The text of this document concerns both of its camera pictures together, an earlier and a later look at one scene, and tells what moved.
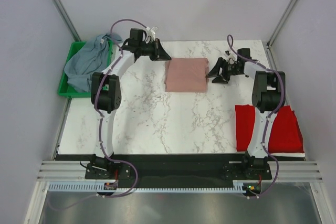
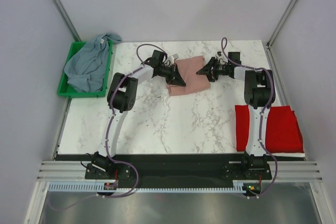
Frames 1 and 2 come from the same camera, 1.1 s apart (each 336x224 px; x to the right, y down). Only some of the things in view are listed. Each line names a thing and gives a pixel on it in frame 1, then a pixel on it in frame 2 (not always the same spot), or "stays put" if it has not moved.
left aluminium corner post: (57, 5) stays put
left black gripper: (160, 54) → (175, 78)
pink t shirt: (186, 75) stays put
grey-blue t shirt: (92, 56) stays put
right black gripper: (214, 72) → (211, 75)
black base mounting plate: (146, 171) stays put
